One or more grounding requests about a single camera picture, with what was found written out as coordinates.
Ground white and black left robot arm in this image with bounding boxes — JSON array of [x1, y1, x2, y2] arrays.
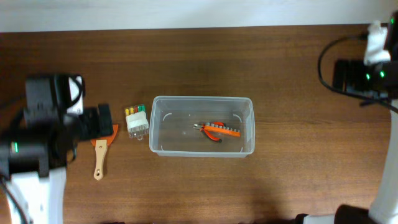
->
[[1, 73, 115, 223]]

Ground red handled small pliers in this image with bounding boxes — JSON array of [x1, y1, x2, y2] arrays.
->
[[193, 121, 226, 143]]

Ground orange scraper with wooden handle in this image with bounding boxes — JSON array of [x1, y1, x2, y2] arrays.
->
[[90, 124, 119, 180]]

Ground clear plastic storage container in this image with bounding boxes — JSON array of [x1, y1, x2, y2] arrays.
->
[[149, 96, 256, 158]]

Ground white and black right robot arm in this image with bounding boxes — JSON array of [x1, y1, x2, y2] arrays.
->
[[293, 11, 397, 224]]

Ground clear case of coloured screwdrivers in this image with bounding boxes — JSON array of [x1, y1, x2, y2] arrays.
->
[[124, 104, 149, 141]]

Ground orange holder of drill bits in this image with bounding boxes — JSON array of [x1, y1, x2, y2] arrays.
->
[[205, 125, 241, 137]]

